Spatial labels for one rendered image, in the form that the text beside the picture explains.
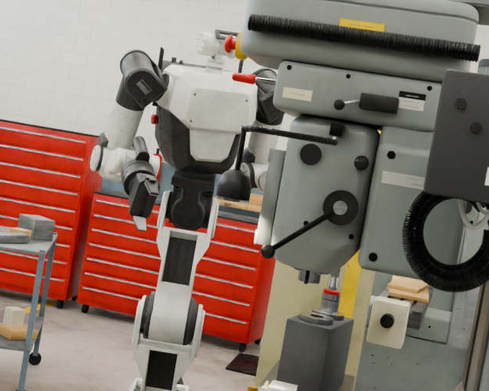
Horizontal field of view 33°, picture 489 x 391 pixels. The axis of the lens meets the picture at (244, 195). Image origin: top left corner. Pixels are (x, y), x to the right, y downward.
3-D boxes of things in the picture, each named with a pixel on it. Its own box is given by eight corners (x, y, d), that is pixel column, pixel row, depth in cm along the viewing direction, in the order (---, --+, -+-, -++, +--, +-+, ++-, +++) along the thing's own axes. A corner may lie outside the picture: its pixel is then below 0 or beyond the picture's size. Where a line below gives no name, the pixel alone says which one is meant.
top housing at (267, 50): (232, 50, 169) (245, -28, 168) (256, 67, 195) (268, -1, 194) (467, 85, 160) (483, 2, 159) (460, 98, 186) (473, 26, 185)
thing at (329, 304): (329, 309, 229) (332, 292, 229) (340, 314, 226) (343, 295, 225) (316, 309, 227) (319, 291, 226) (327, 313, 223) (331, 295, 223)
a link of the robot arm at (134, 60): (112, 90, 251) (126, 48, 245) (141, 96, 254) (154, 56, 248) (116, 106, 241) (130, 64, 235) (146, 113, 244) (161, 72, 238)
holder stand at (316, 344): (274, 389, 215) (286, 313, 214) (302, 374, 235) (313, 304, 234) (317, 402, 210) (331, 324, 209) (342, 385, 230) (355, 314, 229)
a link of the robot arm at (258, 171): (269, 192, 256) (241, 195, 273) (298, 189, 260) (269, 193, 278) (266, 157, 256) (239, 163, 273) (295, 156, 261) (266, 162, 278)
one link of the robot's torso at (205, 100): (126, 153, 267) (142, 41, 259) (223, 161, 281) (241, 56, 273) (153, 177, 241) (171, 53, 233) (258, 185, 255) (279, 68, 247)
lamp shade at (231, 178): (215, 194, 182) (220, 165, 181) (247, 198, 182) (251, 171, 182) (216, 196, 174) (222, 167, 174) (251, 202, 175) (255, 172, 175)
